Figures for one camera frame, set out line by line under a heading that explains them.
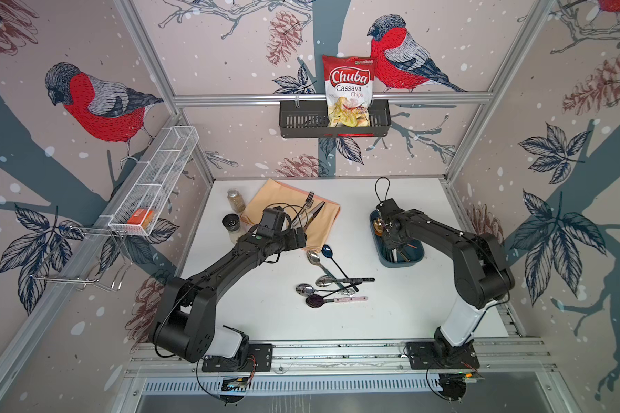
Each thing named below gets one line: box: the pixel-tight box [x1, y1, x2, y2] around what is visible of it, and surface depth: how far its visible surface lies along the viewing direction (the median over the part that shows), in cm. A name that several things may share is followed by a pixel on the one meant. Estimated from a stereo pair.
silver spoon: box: [295, 283, 355, 297], surface depth 87 cm
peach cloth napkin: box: [240, 178, 341, 252], surface depth 109 cm
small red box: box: [127, 208, 154, 229], surface depth 68 cm
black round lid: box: [222, 213, 241, 232], surface depth 94 cm
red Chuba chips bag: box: [322, 55, 376, 127], surface depth 85 cm
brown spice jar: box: [227, 187, 247, 215], surface depth 106 cm
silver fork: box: [294, 191, 316, 219], surface depth 116 cm
